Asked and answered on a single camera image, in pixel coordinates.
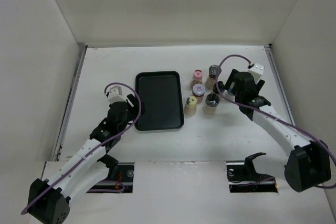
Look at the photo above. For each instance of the grey grinder top bottle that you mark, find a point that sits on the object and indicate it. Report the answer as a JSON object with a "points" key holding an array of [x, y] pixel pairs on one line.
{"points": [[213, 72]]}

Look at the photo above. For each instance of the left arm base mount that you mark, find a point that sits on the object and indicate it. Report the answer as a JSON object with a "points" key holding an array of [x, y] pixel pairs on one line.
{"points": [[119, 180]]}

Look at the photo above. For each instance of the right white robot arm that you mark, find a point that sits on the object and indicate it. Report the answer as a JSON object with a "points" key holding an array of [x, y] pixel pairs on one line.
{"points": [[308, 163]]}

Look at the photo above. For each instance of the red label jar white lid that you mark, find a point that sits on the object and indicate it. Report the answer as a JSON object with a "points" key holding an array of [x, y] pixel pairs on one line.
{"points": [[198, 91]]}

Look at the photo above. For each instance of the pink cap spice bottle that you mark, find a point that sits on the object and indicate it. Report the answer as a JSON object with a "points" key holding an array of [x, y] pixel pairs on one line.
{"points": [[197, 78]]}

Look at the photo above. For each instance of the black grinder top bottle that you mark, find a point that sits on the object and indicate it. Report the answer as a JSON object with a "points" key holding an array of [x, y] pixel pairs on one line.
{"points": [[211, 103]]}

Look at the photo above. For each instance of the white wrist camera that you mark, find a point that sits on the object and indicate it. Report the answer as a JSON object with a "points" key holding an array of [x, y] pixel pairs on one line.
{"points": [[114, 94], [256, 70]]}

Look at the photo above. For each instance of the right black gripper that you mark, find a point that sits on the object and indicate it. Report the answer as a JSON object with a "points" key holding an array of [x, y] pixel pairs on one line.
{"points": [[231, 79]]}

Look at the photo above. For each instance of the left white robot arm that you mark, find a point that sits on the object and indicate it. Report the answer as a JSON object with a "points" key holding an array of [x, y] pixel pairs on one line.
{"points": [[49, 200]]}

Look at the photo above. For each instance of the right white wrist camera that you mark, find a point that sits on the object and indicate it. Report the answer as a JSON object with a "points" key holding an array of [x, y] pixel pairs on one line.
{"points": [[256, 70]]}

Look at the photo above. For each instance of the yellow cap spice bottle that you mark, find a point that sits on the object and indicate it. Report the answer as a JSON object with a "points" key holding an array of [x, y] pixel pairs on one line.
{"points": [[190, 106]]}

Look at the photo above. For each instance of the black cap small pepper bottle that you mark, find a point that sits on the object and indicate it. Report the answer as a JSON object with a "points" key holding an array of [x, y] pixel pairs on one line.
{"points": [[219, 89]]}

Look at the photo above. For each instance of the blue label silver cap bottle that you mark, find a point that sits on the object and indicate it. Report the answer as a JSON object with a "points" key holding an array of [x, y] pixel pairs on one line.
{"points": [[230, 90]]}

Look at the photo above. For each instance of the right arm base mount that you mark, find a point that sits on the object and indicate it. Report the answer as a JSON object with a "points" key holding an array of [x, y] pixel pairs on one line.
{"points": [[243, 177]]}

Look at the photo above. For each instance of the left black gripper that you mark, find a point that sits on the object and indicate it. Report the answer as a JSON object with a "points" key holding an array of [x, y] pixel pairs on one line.
{"points": [[135, 103]]}

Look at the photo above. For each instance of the black rectangular tray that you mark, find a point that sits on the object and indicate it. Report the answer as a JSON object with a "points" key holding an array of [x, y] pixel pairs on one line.
{"points": [[162, 104]]}

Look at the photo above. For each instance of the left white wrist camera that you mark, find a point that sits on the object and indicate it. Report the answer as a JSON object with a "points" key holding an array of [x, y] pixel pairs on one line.
{"points": [[114, 94]]}

